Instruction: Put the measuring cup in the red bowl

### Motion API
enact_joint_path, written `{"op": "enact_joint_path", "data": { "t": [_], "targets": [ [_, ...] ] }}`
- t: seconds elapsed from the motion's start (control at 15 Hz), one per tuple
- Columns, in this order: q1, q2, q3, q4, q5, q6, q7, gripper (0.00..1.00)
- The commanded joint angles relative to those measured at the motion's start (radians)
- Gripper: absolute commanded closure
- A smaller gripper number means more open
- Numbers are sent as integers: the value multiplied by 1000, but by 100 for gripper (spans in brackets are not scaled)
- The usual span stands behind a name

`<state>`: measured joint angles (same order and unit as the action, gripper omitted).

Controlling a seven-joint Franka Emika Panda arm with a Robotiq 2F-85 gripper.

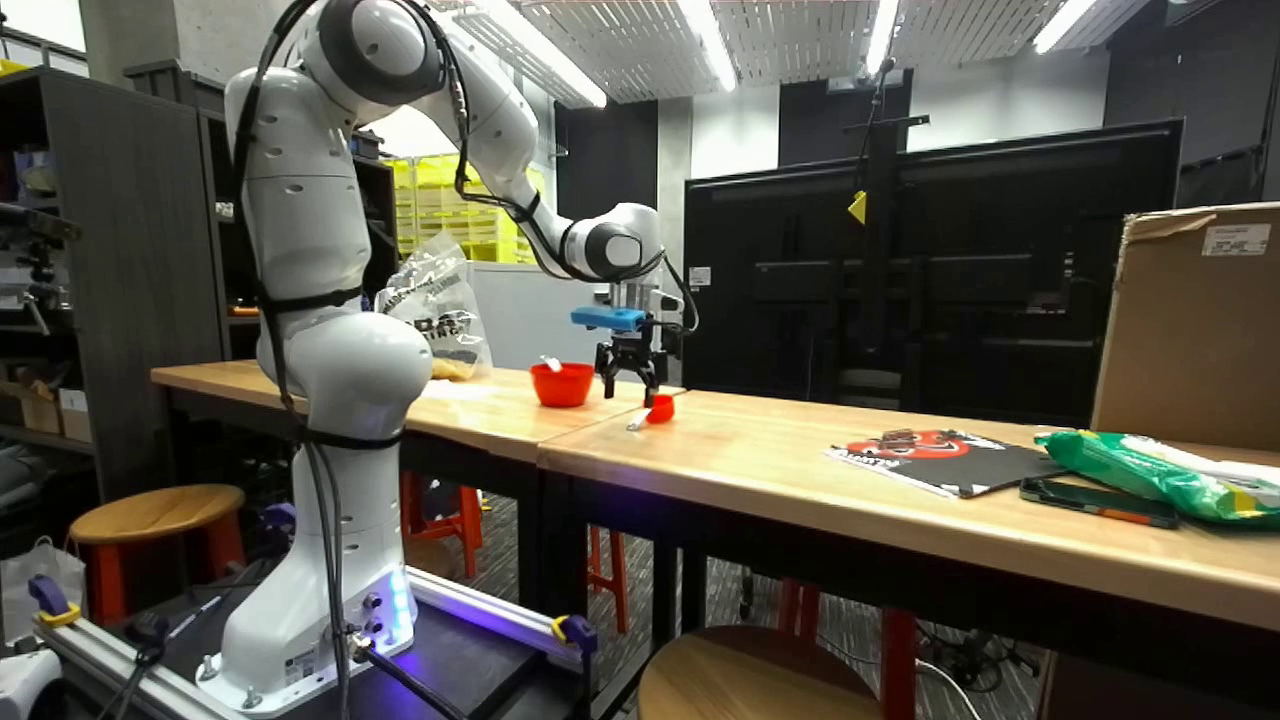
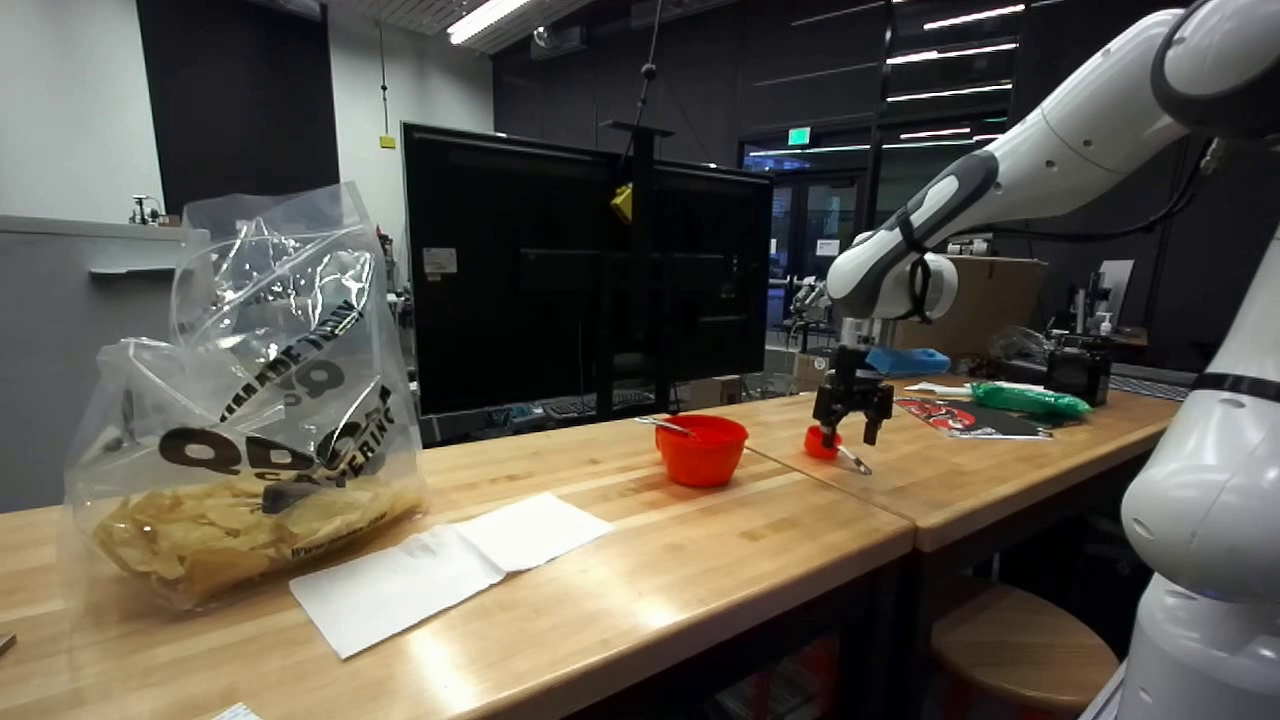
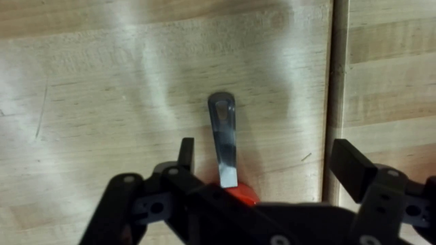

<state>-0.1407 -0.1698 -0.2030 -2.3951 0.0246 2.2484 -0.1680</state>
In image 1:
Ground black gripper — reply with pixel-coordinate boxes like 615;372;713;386
597;326;666;412

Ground aluminium robot base platform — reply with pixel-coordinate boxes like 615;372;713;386
36;566;602;720

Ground red plastic bowl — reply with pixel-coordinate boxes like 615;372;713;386
527;355;601;412

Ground red metal stool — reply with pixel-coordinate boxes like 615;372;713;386
774;575;924;720
584;519;633;640
397;463;490;584

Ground clear crumpled plastic bag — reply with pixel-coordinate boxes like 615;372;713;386
376;233;496;376

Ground purple yellow clamp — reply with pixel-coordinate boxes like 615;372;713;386
548;613;601;655
23;573;89;633

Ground yellow storage bins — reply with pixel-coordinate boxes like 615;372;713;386
391;152;550;269

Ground black cabinet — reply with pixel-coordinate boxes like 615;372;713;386
353;156;399;295

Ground round wooden stool seat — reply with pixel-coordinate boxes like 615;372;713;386
634;624;888;720

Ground long ceiling light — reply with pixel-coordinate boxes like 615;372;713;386
861;0;901;80
674;0;739;96
455;0;611;114
1030;0;1110;58

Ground dark flat packet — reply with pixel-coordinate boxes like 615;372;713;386
832;425;1057;504

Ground round wooden stool red legs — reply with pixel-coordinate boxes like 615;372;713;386
65;482;256;633

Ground dark shelving unit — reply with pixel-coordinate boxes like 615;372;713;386
0;65;232;504

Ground green plastic bag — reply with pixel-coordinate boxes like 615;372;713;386
1037;427;1280;533

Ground brown cardboard box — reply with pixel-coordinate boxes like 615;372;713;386
1089;195;1280;456

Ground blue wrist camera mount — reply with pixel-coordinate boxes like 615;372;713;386
568;305;650;337

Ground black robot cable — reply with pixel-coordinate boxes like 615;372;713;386
232;0;404;720

